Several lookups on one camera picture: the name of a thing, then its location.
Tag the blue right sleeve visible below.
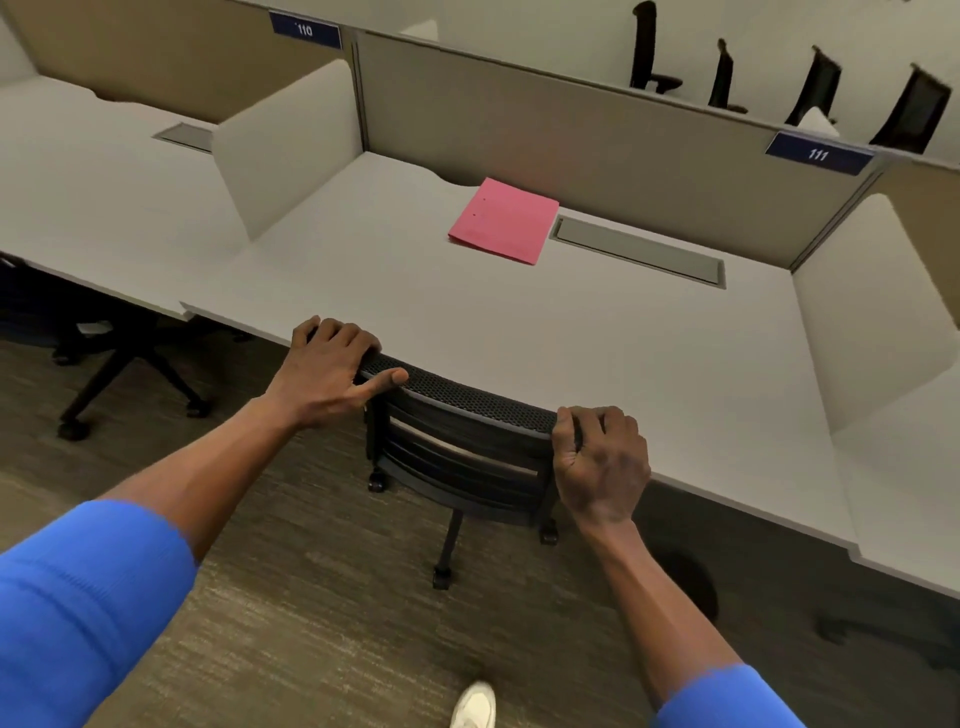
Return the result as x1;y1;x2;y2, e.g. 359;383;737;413
652;663;808;728

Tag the person's left hand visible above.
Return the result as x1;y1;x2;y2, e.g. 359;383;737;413
266;315;411;433

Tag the wide beige partition panel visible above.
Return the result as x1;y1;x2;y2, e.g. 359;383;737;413
355;30;888;272

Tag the white shoe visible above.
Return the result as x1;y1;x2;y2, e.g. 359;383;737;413
447;680;498;728

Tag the long grey desk cable hatch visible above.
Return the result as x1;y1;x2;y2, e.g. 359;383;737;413
549;214;728;291

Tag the person's right hand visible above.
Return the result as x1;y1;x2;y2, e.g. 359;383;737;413
552;405;653;534

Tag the blue desk number sign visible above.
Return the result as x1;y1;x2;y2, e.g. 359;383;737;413
267;9;344;51
764;130;876;178

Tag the short grey desk cable hatch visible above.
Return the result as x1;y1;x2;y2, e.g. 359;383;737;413
151;121;219;156

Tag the pink paper folder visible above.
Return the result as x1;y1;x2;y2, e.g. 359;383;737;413
447;177;561;267

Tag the blue sleeve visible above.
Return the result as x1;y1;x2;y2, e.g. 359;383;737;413
0;498;198;728
652;663;808;728

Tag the black chair base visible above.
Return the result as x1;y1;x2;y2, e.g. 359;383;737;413
813;598;960;673

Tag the blue left sleeve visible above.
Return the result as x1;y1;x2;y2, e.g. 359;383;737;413
0;498;198;728

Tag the person's right forearm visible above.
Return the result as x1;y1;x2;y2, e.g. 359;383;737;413
579;516;745;708

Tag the black mesh office chair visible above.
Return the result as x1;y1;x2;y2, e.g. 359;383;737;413
357;352;585;592

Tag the person's left forearm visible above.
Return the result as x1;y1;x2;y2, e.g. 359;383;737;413
97;395;306;565

